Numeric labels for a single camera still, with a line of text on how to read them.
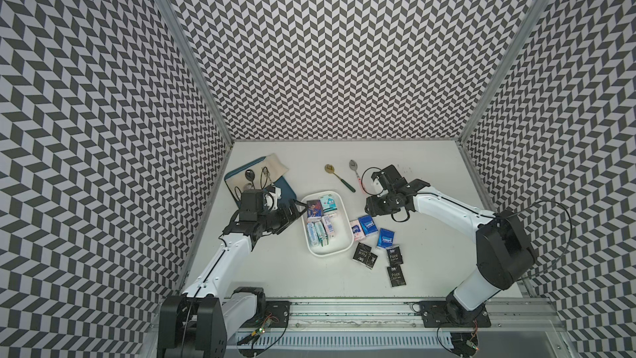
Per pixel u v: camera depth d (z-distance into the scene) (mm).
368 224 887
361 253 808
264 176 1058
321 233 844
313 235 844
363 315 741
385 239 865
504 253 444
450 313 654
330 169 1081
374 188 805
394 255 808
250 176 1048
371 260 815
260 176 1058
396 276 787
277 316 716
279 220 720
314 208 899
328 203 912
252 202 643
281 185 1029
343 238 890
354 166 1089
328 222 870
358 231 869
